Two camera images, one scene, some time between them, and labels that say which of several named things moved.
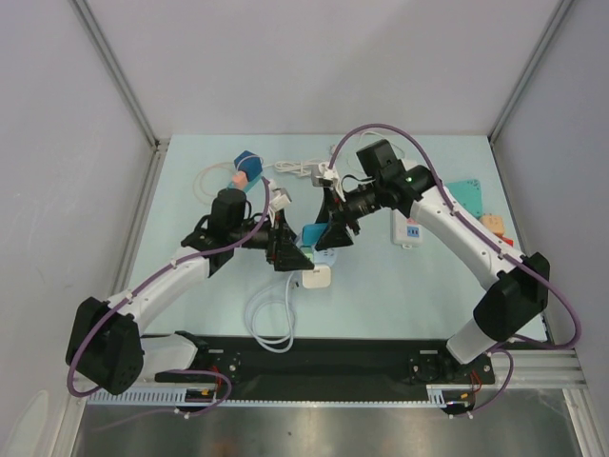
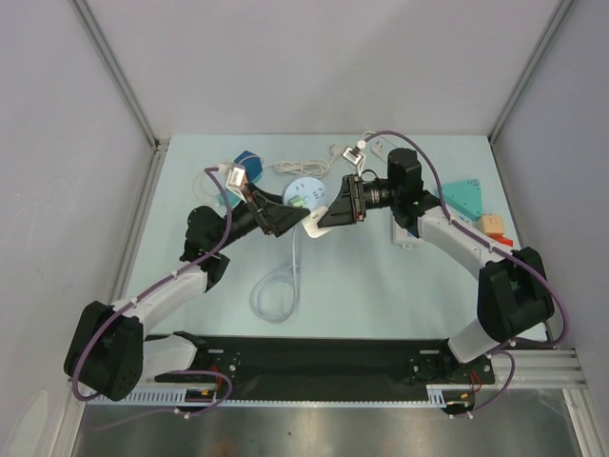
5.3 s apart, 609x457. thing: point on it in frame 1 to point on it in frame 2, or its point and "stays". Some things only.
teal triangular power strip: x=469 y=193 stays
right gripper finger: x=335 y=234 to x=340 y=212
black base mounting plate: x=333 y=369 stays
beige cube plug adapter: x=495 y=223 stays
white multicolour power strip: x=405 y=231 stays
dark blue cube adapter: x=248 y=162 stays
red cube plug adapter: x=508 y=241 stays
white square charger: x=317 y=278 to x=310 y=222
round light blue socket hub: x=324 y=256 to x=311 y=189
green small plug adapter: x=308 y=252 to x=296 y=201
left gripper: x=282 y=250 to x=275 y=218
